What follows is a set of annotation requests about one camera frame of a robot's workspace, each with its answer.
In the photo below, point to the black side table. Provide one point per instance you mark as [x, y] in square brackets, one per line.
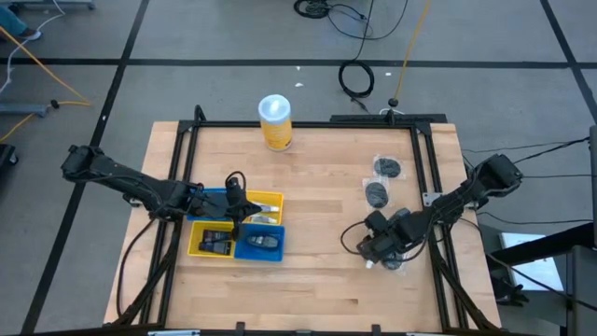
[583, 280]

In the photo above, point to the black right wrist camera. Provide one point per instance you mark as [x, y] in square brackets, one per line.
[375, 220]

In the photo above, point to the silver aluminium bar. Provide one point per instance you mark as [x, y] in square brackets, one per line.
[172, 333]

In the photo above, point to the black travel tube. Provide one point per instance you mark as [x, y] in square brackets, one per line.
[215, 247]
[217, 235]

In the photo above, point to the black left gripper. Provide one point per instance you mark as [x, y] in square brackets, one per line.
[219, 203]

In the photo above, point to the yellow plastic slotted basket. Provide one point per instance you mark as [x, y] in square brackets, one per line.
[273, 196]
[195, 242]

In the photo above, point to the black round sponge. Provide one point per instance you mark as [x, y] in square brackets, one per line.
[377, 195]
[387, 167]
[395, 267]

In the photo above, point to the black frame clamp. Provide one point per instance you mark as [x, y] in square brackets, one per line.
[240, 328]
[376, 329]

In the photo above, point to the white paper sheet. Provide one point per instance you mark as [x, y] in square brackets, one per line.
[541, 275]

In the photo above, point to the grey table foot bar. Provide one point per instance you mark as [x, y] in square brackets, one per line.
[23, 110]
[56, 4]

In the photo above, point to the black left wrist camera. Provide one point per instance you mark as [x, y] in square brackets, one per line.
[233, 186]

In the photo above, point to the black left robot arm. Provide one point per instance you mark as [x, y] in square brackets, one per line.
[130, 179]

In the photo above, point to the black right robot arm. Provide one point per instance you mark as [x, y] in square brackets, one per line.
[457, 198]

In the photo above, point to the dark grey oval toiletry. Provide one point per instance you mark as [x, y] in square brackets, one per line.
[263, 241]

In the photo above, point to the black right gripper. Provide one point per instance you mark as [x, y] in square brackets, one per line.
[387, 240]

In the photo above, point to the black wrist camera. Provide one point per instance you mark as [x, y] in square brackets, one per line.
[375, 220]
[233, 186]

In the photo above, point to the yellow wipes canister white lid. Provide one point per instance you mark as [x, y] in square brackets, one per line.
[276, 126]

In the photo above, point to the black aluminium rig frame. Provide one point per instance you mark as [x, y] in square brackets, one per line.
[326, 124]

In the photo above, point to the person's foot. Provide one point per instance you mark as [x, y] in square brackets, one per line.
[11, 21]

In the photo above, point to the blue plastic slotted basket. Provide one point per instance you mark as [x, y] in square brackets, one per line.
[242, 256]
[214, 190]

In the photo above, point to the black power strip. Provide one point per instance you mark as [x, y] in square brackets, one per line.
[420, 117]

